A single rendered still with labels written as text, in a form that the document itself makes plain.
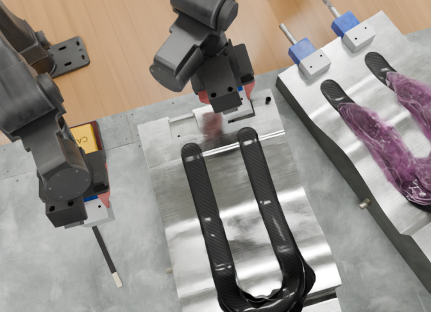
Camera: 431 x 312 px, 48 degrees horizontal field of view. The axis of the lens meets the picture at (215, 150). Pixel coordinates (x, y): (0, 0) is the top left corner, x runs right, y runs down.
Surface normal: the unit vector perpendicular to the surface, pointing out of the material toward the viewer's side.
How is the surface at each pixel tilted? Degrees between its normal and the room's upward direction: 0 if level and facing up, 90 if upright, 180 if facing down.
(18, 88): 15
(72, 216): 64
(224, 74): 23
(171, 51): 6
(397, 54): 0
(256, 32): 0
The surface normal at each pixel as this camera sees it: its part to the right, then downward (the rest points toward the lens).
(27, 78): 0.11, -0.04
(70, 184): 0.45, 0.63
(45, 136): -0.25, -0.59
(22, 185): -0.03, -0.25
